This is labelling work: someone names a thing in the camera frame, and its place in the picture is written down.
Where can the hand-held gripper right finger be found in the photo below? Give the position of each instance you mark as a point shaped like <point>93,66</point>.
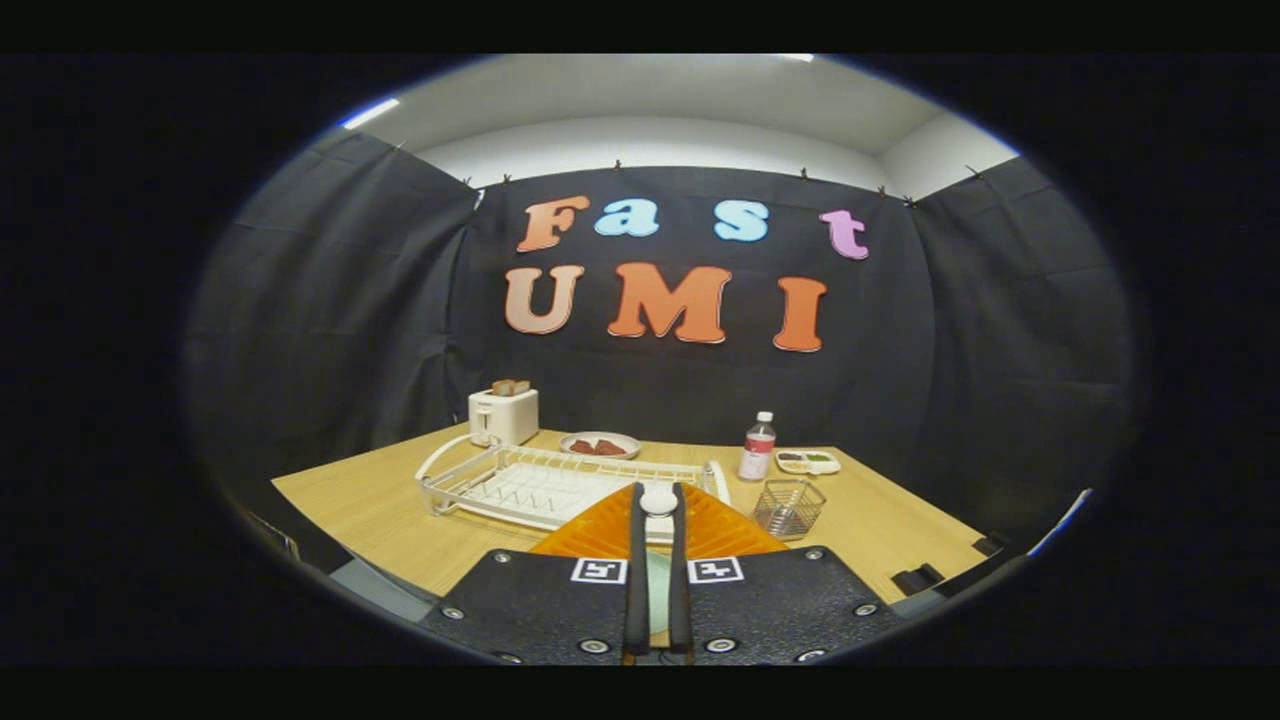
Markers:
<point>680,600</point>

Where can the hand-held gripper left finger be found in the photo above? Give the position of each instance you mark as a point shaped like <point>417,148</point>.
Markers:
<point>637,600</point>

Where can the small white plate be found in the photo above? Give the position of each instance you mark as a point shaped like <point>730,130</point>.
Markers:
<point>600,436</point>

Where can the white divided condiment dish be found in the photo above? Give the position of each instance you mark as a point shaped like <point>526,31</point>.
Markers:
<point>808,462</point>

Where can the red food pieces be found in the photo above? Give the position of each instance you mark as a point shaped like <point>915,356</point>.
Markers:
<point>598,448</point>

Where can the clear plastic bottle red label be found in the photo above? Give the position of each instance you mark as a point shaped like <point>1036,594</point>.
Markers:
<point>757,450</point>

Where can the black backdrop cloth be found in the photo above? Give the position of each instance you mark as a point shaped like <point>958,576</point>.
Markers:
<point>650,380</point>

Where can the white toaster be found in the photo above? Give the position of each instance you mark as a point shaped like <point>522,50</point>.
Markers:
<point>505,418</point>

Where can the black table clamp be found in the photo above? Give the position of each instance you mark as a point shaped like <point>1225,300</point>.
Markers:
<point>915,580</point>
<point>988,545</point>

